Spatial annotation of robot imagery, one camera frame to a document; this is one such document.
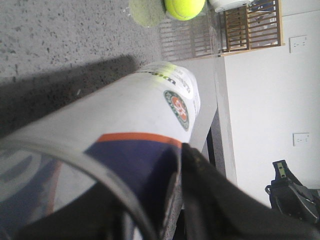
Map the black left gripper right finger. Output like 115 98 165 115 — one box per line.
181 143 320 240

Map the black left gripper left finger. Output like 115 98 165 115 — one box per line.
14 183 135 240

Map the white blue tennis ball can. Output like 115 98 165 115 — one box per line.
0 61 201 240

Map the yellow tennis ball far left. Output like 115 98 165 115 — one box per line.
164 0 206 21

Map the wooden slatted rack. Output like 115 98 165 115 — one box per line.
222 0 285 55

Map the white round container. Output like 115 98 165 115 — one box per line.
209 0 252 13

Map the white wall outlet lower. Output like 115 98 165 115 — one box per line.
292 132 310 147

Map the white wall outlet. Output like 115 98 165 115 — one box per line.
292 132 310 147
289 35 308 54

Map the white wall outlet upper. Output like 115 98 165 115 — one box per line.
289 35 308 54

